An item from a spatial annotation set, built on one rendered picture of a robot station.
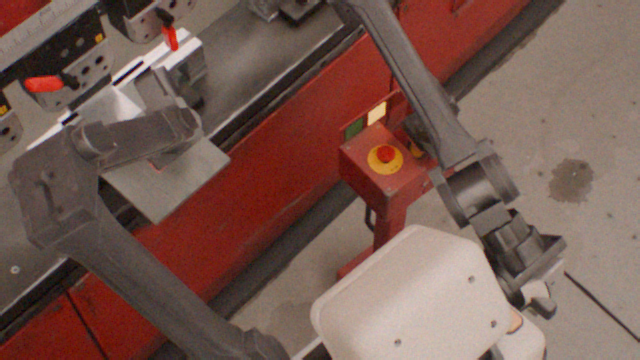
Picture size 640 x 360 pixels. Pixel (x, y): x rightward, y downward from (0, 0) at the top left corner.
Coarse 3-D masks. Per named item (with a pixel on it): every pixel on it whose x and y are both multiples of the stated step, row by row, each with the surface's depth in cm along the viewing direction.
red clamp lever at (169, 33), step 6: (156, 12) 164; (162, 12) 163; (168, 12) 163; (162, 18) 163; (168, 18) 162; (174, 18) 163; (168, 24) 163; (168, 30) 165; (174, 30) 166; (168, 36) 166; (174, 36) 167; (168, 42) 168; (174, 42) 168; (174, 48) 169
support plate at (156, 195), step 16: (128, 96) 175; (208, 144) 169; (144, 160) 168; (176, 160) 168; (192, 160) 168; (208, 160) 168; (224, 160) 168; (112, 176) 166; (128, 176) 166; (144, 176) 166; (160, 176) 166; (176, 176) 166; (192, 176) 166; (208, 176) 166; (128, 192) 164; (144, 192) 164; (160, 192) 164; (176, 192) 164; (192, 192) 164; (144, 208) 163; (160, 208) 163; (176, 208) 164
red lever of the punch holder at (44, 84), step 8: (32, 80) 148; (40, 80) 149; (48, 80) 150; (56, 80) 151; (64, 80) 153; (72, 80) 154; (32, 88) 147; (40, 88) 148; (48, 88) 150; (56, 88) 151; (72, 88) 154
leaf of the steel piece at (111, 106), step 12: (108, 96) 175; (120, 96) 175; (84, 108) 173; (96, 108) 173; (108, 108) 173; (120, 108) 173; (132, 108) 173; (144, 108) 171; (96, 120) 172; (108, 120) 172; (120, 120) 172
